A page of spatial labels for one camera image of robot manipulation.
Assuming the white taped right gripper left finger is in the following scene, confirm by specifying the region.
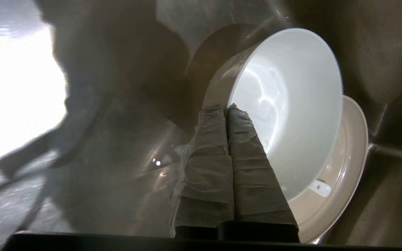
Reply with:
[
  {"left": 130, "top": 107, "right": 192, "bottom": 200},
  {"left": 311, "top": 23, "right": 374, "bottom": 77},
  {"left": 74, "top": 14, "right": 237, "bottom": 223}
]
[{"left": 169, "top": 104, "right": 235, "bottom": 238}]

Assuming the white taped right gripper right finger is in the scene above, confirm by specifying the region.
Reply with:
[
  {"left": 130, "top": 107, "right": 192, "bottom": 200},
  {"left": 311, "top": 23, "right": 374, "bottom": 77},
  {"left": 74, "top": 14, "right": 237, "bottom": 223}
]
[{"left": 226, "top": 103, "right": 298, "bottom": 227}]

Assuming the stainless steel sink basin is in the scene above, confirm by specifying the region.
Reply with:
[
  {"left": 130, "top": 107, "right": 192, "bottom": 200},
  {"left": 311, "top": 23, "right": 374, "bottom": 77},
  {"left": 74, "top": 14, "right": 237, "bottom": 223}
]
[{"left": 0, "top": 0, "right": 402, "bottom": 249}]

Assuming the white bowl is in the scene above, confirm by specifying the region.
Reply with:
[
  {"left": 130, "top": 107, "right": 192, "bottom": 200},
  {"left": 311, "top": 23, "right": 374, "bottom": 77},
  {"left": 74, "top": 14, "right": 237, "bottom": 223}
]
[{"left": 201, "top": 28, "right": 344, "bottom": 203}]

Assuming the beige round plate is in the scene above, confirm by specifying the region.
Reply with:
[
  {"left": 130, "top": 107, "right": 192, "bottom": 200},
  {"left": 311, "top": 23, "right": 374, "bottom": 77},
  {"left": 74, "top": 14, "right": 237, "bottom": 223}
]
[{"left": 288, "top": 95, "right": 369, "bottom": 244}]

